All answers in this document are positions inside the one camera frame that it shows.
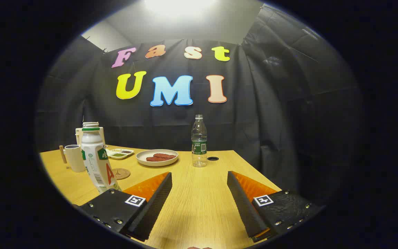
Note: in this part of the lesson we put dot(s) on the clear plastic water bottle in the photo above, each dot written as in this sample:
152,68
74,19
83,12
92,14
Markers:
199,138

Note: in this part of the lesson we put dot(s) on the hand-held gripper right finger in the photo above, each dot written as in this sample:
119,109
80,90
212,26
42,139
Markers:
245,207

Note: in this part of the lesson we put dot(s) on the white divided dish of beans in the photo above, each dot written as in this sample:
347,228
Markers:
119,154

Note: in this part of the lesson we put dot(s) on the round white plate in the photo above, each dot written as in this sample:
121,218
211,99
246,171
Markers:
143,156

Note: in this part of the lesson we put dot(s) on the round wooden coaster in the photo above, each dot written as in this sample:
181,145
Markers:
122,174

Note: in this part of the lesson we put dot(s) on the wooden table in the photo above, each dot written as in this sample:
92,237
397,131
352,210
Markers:
199,207

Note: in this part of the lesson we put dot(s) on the white juice bottle green label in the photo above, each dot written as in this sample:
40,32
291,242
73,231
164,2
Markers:
93,155

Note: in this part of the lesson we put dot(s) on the cream toaster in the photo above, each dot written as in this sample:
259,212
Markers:
78,135

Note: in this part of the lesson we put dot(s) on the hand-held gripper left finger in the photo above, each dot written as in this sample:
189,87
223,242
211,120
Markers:
154,207

